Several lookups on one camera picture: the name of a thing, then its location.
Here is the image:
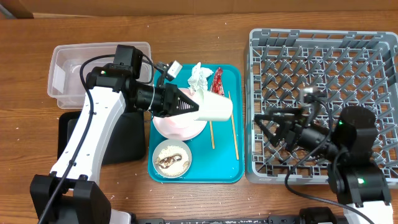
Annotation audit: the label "clear plastic bin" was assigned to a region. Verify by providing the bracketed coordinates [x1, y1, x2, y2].
[47, 42, 152, 110]

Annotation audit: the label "grey bowl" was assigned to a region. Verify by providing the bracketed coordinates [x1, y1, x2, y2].
[152, 139, 192, 179]

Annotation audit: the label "grey dishwasher rack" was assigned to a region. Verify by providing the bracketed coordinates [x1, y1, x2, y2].
[244, 28, 397, 189]

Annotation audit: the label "white paper cup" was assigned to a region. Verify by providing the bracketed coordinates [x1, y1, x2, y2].
[193, 90, 233, 121]

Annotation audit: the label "teal plastic tray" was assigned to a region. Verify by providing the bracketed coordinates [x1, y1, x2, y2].
[148, 64, 244, 184]

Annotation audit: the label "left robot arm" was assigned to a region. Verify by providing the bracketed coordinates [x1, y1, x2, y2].
[30, 45, 199, 223]

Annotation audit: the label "black food waste tray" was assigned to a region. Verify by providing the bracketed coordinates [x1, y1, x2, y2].
[57, 111, 146, 166]

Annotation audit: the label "white napkin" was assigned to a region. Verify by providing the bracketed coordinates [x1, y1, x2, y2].
[188, 62, 213, 93]

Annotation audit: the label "red snack wrapper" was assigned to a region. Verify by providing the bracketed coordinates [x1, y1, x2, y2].
[210, 67, 224, 96]

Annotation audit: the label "rice food scraps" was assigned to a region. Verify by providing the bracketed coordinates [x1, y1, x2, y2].
[155, 146, 190, 177]

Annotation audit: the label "pink plate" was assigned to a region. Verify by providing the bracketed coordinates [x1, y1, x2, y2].
[152, 88, 208, 141]

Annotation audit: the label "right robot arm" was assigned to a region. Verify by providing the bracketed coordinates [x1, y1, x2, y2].
[254, 103, 394, 223]

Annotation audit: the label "wooden chopstick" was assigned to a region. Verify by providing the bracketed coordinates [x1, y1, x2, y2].
[209, 121, 215, 149]
[228, 91, 239, 161]

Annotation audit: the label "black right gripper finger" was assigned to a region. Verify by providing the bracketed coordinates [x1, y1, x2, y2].
[254, 114, 287, 147]
[264, 108, 304, 118]

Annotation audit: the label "black bar at table edge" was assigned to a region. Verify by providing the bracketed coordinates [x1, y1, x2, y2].
[132, 215, 304, 224]

